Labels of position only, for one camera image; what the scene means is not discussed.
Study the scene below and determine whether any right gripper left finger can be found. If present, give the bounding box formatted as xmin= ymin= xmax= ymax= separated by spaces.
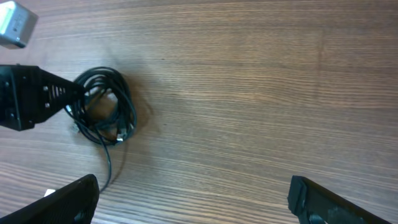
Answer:
xmin=1 ymin=174 xmax=100 ymax=224

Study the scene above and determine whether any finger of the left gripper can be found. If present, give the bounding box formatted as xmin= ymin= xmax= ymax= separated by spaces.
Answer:
xmin=39 ymin=69 xmax=85 ymax=120

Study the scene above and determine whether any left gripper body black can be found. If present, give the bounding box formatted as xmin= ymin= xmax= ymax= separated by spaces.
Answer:
xmin=1 ymin=65 xmax=40 ymax=131

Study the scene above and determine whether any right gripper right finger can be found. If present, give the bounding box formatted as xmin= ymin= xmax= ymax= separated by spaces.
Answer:
xmin=287 ymin=175 xmax=389 ymax=224

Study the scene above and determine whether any black USB cable coil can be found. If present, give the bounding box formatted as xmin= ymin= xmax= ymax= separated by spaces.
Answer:
xmin=63 ymin=66 xmax=138 ymax=147

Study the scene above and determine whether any black USB cable thin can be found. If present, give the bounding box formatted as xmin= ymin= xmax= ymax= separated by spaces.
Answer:
xmin=65 ymin=67 xmax=137 ymax=146

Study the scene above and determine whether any black USB cable long tail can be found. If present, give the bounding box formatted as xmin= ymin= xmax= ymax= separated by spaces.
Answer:
xmin=94 ymin=126 xmax=113 ymax=194

